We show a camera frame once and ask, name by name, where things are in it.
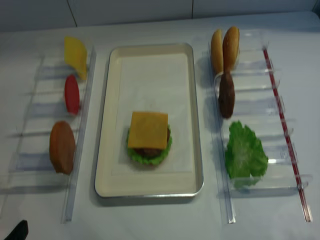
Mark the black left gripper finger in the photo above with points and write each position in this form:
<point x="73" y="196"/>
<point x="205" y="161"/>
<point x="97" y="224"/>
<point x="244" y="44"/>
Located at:
<point x="20" y="232"/>

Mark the orange cheese slice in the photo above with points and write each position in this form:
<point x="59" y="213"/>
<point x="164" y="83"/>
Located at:
<point x="148" y="129"/>

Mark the brown meat patty on tray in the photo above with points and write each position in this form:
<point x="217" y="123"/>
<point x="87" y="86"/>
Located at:
<point x="155" y="147"/>

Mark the red tomato slice in rack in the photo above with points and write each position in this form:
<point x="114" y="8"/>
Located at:
<point x="72" y="95"/>

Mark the green lettuce leaf on tray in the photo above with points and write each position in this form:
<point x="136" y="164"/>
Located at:
<point x="144" y="161"/>

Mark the yellow cheese slice in rack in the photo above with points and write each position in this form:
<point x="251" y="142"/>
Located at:
<point x="75" y="55"/>

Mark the green lettuce leaf in rack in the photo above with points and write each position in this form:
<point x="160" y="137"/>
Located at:
<point x="245" y="160"/>

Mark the brown meat patty in rack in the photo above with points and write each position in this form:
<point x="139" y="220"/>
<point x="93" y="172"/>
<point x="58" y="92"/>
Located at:
<point x="226" y="99"/>

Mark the clear acrylic left rack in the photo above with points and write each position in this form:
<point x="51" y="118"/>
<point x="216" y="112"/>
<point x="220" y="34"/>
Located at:
<point x="30" y="169"/>

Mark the clear acrylic rack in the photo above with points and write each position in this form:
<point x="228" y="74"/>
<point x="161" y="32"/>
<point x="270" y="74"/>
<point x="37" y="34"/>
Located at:
<point x="30" y="169"/>
<point x="255" y="106"/>

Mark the brown bun half left rack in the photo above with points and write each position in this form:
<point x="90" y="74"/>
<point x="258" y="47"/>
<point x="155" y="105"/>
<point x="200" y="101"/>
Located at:
<point x="62" y="147"/>

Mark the cream rectangular metal tray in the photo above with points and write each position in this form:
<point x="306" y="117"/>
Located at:
<point x="150" y="184"/>

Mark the white paper tray liner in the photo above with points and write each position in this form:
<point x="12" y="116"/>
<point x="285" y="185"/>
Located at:
<point x="155" y="84"/>

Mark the clear acrylic right rack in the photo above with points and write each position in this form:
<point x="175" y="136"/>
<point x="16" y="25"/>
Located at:
<point x="255" y="106"/>

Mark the tan bun half rear left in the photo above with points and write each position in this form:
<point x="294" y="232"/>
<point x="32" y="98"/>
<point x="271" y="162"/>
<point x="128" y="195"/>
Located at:
<point x="216" y="50"/>

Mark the tan bun half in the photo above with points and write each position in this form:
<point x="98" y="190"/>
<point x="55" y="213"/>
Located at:
<point x="216" y="50"/>
<point x="230" y="48"/>

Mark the tan bun half rear right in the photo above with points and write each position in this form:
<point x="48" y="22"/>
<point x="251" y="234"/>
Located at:
<point x="230" y="48"/>

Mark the red strip on right rack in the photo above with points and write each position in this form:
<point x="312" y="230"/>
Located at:
<point x="298" y="179"/>

